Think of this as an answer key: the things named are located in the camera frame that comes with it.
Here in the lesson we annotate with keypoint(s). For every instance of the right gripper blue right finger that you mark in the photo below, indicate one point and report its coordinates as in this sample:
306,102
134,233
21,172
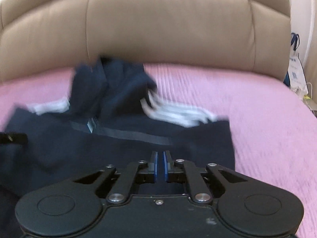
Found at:
168,166

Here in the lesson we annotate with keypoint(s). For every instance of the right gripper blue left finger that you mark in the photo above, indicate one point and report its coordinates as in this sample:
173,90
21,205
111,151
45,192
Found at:
153,167

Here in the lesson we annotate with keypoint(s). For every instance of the navy hoodie with white stripes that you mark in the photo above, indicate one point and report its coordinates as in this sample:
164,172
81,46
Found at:
111,120

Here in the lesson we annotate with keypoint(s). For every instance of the pink quilted bedspread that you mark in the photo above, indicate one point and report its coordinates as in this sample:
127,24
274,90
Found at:
273,132

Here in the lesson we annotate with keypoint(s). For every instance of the beige leather headboard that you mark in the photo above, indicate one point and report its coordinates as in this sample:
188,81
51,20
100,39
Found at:
247,35

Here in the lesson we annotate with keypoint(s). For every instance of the white paper bag blue print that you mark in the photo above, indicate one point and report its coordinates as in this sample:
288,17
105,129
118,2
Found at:
295,78

